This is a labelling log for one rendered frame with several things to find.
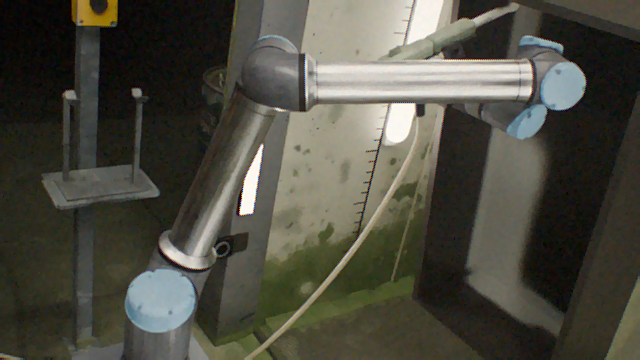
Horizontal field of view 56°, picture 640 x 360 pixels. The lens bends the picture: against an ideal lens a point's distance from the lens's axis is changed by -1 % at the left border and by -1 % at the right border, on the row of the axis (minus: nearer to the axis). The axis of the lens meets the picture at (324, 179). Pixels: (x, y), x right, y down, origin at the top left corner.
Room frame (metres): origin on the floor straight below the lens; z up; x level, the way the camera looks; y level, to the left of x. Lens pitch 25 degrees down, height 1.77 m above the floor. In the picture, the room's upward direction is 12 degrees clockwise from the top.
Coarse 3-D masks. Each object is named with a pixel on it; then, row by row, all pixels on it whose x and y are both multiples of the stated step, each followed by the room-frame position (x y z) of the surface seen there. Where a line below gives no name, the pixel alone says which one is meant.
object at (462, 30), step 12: (492, 12) 1.71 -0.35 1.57; (504, 12) 1.73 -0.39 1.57; (456, 24) 1.63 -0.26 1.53; (468, 24) 1.63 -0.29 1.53; (480, 24) 1.68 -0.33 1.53; (432, 36) 1.58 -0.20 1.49; (444, 36) 1.58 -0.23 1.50; (456, 36) 1.60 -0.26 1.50; (468, 36) 1.63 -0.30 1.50; (396, 48) 1.49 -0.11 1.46; (408, 48) 1.52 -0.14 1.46; (420, 48) 1.52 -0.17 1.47; (432, 48) 1.55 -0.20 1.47; (384, 60) 1.47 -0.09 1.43; (396, 60) 1.47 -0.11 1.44; (408, 60) 1.50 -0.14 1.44; (420, 60) 1.53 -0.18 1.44; (420, 108) 1.58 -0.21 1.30
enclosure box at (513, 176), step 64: (512, 0) 1.62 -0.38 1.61; (576, 0) 1.57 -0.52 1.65; (576, 64) 1.87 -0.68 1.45; (448, 128) 1.88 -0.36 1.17; (576, 128) 1.86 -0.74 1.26; (448, 192) 1.95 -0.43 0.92; (512, 192) 2.03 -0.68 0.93; (576, 192) 1.84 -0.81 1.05; (448, 256) 2.03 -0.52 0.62; (512, 256) 2.03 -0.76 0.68; (576, 256) 1.83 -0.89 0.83; (448, 320) 1.83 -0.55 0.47; (512, 320) 1.86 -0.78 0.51; (576, 320) 1.45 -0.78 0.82
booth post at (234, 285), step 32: (256, 0) 2.00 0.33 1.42; (288, 0) 2.03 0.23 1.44; (256, 32) 1.98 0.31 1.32; (288, 32) 2.04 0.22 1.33; (224, 96) 2.10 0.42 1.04; (256, 192) 2.03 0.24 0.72; (224, 224) 2.01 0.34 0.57; (256, 224) 2.04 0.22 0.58; (256, 256) 2.06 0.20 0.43; (224, 288) 1.97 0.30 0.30; (256, 288) 2.07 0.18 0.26; (224, 320) 1.99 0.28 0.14
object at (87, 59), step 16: (80, 32) 1.80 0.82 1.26; (96, 32) 1.83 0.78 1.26; (80, 48) 1.80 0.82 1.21; (96, 48) 1.83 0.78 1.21; (80, 64) 1.80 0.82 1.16; (96, 64) 1.83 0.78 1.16; (80, 80) 1.80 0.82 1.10; (96, 80) 1.83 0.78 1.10; (80, 96) 1.80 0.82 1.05; (96, 96) 1.83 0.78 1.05; (80, 112) 1.80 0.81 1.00; (96, 112) 1.83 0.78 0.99; (80, 128) 1.80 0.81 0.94; (96, 128) 1.83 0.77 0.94; (80, 144) 1.80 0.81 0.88; (96, 144) 1.83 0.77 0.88; (80, 160) 1.80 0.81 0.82; (80, 208) 1.80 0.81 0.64; (80, 224) 1.80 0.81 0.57; (80, 240) 1.80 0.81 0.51; (80, 256) 1.80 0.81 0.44; (80, 272) 1.80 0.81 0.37; (80, 288) 1.80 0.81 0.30; (80, 304) 1.80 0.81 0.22; (80, 320) 1.81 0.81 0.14; (80, 336) 1.81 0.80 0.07
